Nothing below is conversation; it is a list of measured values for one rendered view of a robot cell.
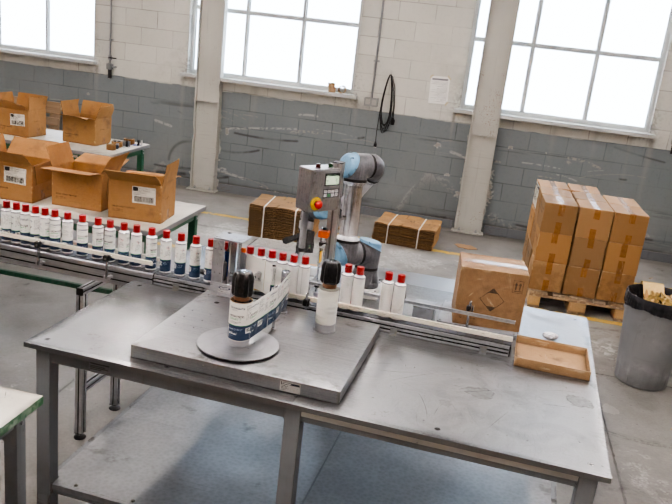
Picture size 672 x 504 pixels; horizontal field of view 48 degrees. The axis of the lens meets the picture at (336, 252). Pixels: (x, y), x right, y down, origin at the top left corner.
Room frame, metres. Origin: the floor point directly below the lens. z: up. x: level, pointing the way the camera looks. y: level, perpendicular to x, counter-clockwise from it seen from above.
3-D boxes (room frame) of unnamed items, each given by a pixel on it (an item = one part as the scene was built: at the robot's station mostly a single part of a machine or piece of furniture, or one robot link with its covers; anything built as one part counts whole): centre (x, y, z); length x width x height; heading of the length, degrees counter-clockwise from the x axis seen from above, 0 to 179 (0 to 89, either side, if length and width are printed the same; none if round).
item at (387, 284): (3.10, -0.24, 0.98); 0.05 x 0.05 x 0.20
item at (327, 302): (2.87, 0.01, 1.03); 0.09 x 0.09 x 0.30
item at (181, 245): (3.33, 0.72, 0.98); 0.05 x 0.05 x 0.20
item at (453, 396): (3.04, -0.08, 0.82); 2.10 x 1.50 x 0.02; 77
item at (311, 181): (3.27, 0.11, 1.38); 0.17 x 0.10 x 0.19; 132
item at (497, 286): (3.30, -0.72, 0.99); 0.30 x 0.24 x 0.27; 84
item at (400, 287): (3.09, -0.29, 0.98); 0.05 x 0.05 x 0.20
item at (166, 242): (3.34, 0.79, 0.98); 0.05 x 0.05 x 0.20
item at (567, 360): (2.94, -0.95, 0.85); 0.30 x 0.26 x 0.04; 77
